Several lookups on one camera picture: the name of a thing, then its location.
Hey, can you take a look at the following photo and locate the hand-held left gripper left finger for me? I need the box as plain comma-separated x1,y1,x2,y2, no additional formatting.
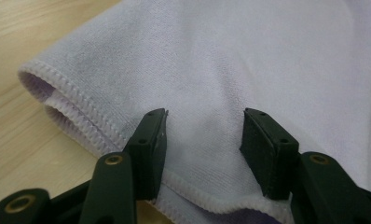
123,107,170,202

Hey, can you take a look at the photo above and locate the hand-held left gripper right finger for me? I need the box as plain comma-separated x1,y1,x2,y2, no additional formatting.
239,107,300,202

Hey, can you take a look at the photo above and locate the white patterned garment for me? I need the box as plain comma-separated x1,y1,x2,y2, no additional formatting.
17,0,371,224

